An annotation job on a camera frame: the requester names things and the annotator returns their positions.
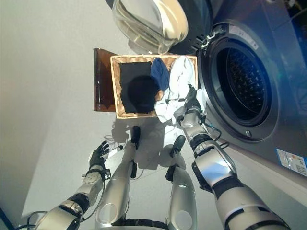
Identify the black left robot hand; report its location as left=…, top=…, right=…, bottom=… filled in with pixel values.
left=89, top=140, right=124, bottom=172

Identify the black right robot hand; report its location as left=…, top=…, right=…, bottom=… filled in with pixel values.
left=165, top=83, right=202, bottom=113

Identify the white garment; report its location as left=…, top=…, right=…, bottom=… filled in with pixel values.
left=154, top=55, right=207, bottom=123

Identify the blue garment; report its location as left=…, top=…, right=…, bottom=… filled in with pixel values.
left=150, top=57, right=170, bottom=91

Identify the black garment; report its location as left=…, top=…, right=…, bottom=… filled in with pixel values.
left=119, top=61, right=160, bottom=115

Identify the round glass washing machine door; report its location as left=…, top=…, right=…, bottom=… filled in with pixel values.
left=105, top=0, right=213, bottom=56

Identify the grey washing machine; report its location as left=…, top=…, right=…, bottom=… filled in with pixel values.
left=196, top=0, right=307, bottom=178

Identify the silver left robot leg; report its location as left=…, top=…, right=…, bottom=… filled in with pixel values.
left=95, top=126, right=142, bottom=226

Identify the silver robot leg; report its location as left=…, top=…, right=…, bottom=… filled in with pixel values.
left=95, top=126, right=142, bottom=226
left=165, top=135, right=199, bottom=230

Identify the brown acrylic stand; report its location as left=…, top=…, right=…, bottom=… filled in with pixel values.
left=93, top=48, right=118, bottom=112

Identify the rectangular wicker laundry basket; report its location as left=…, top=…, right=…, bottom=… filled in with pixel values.
left=109, top=54, right=199, bottom=119

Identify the silver right robot leg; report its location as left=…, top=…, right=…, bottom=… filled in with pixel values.
left=165, top=135, right=199, bottom=230

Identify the white box with dark edge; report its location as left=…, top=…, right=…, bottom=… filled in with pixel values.
left=0, top=206, right=12, bottom=230

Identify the blue energy label sticker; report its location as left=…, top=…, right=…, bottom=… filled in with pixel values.
left=275, top=148, right=307, bottom=175

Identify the thin coiled floor cable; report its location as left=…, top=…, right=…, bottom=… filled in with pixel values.
left=103, top=133, right=122, bottom=150

